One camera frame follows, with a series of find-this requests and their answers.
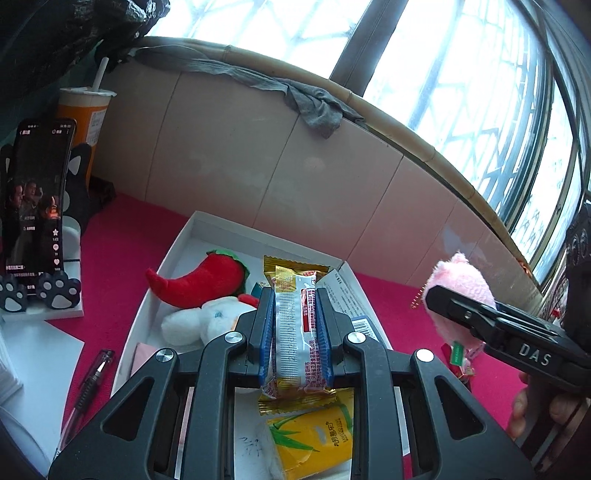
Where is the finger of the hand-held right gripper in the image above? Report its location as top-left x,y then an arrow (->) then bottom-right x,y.
425,285 -> 499,344

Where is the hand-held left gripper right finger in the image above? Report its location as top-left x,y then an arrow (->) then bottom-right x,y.
315,287 -> 539,480

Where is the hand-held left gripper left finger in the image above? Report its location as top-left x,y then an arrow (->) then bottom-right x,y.
48,286 -> 278,480

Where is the gold white snack packet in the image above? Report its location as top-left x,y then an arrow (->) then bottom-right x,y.
257,255 -> 340,416

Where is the pink plush toy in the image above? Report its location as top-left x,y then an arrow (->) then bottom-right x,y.
409,251 -> 497,391

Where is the white plush toy red bow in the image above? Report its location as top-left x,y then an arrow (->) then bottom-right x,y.
161,294 -> 262,347

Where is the red chili plush toy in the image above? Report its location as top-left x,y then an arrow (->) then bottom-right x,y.
145,249 -> 252,309

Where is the yellow tissue pack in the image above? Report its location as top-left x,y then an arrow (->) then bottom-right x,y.
261,401 -> 356,480

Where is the white cardboard tray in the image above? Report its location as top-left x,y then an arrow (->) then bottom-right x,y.
111,211 -> 411,480

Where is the cream pink box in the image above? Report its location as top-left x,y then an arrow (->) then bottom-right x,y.
131,342 -> 160,377

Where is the person's right hand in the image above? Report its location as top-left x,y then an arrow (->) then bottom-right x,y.
505,373 -> 587,441

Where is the red tablecloth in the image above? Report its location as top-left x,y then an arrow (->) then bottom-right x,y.
46,191 -> 532,444

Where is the clear red pen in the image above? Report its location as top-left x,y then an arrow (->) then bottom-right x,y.
58,349 -> 115,450

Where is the smartphone on paw stand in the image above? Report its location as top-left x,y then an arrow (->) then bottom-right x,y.
0,142 -> 95,319

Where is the white paper sheet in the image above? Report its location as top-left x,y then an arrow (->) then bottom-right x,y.
0,318 -> 86,407

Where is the grey cloth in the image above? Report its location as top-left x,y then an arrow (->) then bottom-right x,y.
111,44 -> 368,139

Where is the black smartphone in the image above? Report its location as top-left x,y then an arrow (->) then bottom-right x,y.
2,117 -> 77,278

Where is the orange drink cup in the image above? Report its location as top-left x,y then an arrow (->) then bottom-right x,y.
56,87 -> 117,185

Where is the window with metal grille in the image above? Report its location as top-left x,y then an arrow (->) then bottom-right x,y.
143,0 -> 591,278

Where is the white drinking straw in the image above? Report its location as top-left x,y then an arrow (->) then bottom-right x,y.
92,56 -> 110,93

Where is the black plastic bag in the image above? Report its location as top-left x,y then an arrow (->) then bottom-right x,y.
0,0 -> 171,107

